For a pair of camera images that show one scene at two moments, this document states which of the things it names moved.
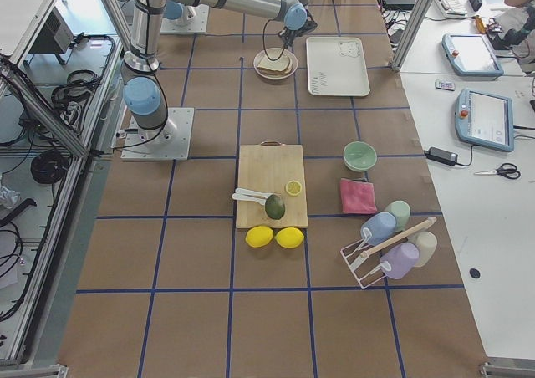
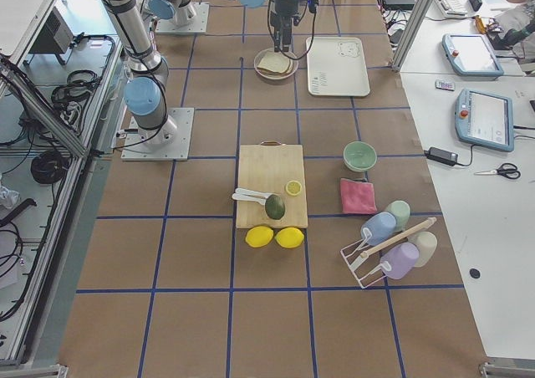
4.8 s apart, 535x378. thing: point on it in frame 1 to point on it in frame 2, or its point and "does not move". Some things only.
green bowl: (359, 156) does not move
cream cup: (427, 244) does not move
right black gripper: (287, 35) to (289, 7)
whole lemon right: (289, 237) does not move
